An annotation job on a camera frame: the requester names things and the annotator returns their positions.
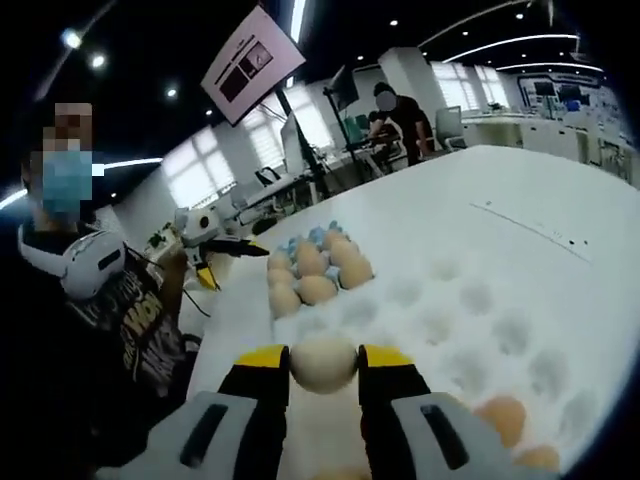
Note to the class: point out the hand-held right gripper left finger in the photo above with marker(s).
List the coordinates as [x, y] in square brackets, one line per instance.
[220, 430]

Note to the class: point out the black monitor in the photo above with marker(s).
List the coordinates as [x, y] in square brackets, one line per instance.
[346, 90]

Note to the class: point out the white chest-worn device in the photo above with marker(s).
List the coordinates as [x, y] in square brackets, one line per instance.
[92, 265]

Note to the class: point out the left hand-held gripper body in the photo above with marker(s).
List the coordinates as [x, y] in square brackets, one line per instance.
[200, 225]

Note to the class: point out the blue egg tray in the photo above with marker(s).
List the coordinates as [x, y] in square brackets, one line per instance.
[334, 272]

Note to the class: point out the single brown egg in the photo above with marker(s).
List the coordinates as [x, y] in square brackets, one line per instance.
[324, 365]

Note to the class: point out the pink display screen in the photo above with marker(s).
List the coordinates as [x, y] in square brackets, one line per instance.
[250, 60]

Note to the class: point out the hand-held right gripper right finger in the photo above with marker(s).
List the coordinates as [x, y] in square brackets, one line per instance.
[415, 430]

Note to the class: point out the person's left hand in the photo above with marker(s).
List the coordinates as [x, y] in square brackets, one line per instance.
[174, 265]

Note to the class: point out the black screen stand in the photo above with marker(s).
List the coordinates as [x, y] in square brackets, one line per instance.
[301, 140]

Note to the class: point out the operator in black t-shirt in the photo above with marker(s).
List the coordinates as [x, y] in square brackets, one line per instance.
[75, 360]

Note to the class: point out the white table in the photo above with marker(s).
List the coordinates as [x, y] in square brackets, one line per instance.
[500, 175]

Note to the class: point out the white computer monitor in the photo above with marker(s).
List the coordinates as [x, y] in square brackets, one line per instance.
[289, 146]

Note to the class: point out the grey office chair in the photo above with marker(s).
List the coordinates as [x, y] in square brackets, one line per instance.
[448, 124]

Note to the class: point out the white foam egg holder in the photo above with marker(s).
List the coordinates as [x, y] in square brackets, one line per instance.
[450, 310]

